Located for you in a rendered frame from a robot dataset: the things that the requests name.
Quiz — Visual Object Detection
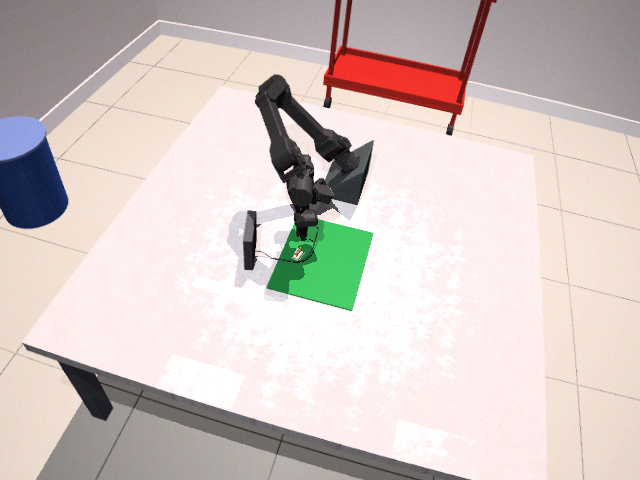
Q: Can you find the black cooling fan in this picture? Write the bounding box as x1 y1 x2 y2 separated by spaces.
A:
243 210 257 270

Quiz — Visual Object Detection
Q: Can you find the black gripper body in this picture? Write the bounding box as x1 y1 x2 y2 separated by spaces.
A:
294 205 318 228

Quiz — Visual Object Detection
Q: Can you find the green circuit board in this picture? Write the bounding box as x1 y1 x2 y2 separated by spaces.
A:
266 219 373 311

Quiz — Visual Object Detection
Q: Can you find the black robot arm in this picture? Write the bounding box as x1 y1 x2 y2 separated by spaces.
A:
255 74 361 206

